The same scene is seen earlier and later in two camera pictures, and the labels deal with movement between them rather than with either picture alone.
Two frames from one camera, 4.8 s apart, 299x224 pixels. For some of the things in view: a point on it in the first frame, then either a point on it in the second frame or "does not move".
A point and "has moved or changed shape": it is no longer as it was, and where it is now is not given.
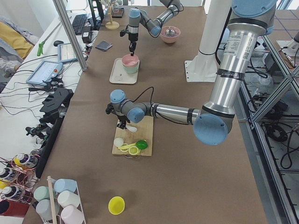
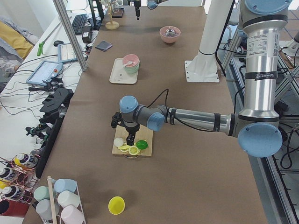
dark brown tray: [117, 12] does not move
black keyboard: [77, 23] does not move
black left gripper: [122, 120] to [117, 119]
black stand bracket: [55, 108] does not move
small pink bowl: [129, 61] does not move
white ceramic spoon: [131, 129] has moved or changed shape
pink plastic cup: [70, 214] does not move
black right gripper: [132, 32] to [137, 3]
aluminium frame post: [66, 21] does not move
